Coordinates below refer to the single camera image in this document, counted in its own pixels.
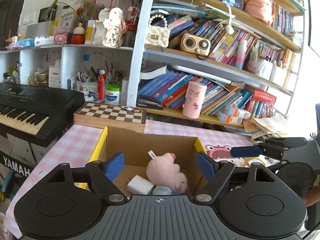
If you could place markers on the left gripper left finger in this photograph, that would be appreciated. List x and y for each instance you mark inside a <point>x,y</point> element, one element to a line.
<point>101,178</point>

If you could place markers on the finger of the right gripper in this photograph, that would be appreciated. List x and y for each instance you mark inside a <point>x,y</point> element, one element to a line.
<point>260,149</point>

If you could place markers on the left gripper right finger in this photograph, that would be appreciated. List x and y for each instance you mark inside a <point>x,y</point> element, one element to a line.
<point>217,175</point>

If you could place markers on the white charger plug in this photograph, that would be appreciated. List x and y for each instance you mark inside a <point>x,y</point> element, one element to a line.
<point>140,185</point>

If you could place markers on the pink plush pig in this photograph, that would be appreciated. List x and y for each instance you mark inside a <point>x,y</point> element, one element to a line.
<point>163,171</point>

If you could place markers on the grey purple toy car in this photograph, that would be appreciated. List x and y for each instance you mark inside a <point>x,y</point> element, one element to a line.
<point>162,191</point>

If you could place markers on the person's right hand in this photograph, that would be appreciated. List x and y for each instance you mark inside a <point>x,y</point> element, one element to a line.
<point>312,197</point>

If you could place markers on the stack of papers and books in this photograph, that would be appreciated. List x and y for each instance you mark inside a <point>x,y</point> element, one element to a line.
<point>275,126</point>

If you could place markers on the yellow tape roll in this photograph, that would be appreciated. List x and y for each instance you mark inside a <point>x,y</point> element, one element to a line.
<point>246,162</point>

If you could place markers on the pink checkered tablecloth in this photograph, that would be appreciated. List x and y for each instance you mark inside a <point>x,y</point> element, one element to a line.
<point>82,144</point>

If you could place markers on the red dictionary book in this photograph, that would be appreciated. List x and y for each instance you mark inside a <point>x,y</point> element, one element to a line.
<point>263,96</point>

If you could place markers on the lower orange blue box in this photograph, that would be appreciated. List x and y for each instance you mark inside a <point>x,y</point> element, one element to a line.
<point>222,117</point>

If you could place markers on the orange blue box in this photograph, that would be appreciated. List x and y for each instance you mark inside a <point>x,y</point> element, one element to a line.
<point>236,112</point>
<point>222,117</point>

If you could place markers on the wooden chessboard box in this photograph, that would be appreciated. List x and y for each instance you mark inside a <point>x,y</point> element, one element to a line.
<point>100,115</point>

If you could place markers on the upper orange blue box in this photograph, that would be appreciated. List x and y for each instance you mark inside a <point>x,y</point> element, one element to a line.
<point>236,112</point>

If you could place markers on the pink cylindrical container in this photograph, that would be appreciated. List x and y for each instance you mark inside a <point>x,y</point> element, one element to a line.
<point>194,99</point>

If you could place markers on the white cream jar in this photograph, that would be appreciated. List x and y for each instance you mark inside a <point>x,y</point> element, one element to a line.
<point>113,94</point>

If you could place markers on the black electronic keyboard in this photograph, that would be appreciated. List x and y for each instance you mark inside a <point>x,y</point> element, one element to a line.
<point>32,119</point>

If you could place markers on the row of leaning books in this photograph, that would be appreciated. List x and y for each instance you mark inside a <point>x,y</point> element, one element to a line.
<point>177,90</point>

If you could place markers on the white bookshelf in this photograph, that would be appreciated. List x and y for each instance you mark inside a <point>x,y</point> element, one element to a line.
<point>252,47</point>

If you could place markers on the wooden retro radio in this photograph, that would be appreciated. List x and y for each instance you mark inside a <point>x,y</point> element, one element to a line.
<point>195,45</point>

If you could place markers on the floral plush doll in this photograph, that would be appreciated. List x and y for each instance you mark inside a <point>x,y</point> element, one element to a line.
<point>115,28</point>

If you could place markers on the white quilted handbag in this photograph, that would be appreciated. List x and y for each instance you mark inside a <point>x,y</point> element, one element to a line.
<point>155,35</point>

